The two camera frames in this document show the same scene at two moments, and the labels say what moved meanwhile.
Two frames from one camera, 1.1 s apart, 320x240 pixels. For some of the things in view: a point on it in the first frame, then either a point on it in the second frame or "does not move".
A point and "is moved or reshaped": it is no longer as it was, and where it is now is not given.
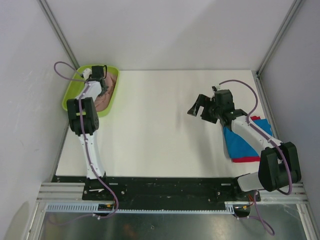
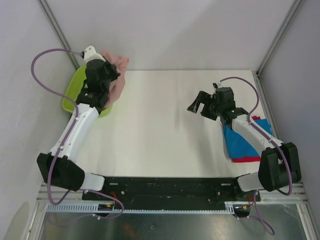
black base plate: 162,192 does not move
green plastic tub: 76,88 does not move
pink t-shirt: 102,101 is moved or reshaped
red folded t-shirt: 249,158 does not move
